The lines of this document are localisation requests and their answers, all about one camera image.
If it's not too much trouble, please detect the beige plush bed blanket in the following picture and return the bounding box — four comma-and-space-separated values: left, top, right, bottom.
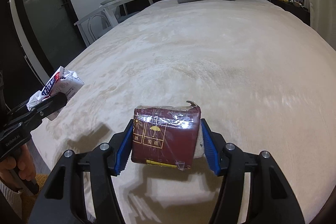
32, 0, 335, 222

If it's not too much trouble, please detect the black nightstand with small items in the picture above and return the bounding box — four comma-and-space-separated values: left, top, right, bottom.
271, 0, 310, 26

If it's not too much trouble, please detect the white metal chair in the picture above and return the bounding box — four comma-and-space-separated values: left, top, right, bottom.
82, 5, 138, 41

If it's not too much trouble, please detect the dark glass door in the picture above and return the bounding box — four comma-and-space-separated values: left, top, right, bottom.
15, 0, 87, 77

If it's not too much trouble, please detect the maroon tissue pack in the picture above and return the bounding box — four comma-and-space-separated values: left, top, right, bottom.
131, 101, 201, 170

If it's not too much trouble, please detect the white printed snack wrapper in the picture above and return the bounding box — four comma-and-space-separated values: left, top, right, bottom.
26, 66, 84, 111

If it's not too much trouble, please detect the bare left hand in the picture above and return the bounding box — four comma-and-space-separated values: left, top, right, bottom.
0, 144, 36, 192

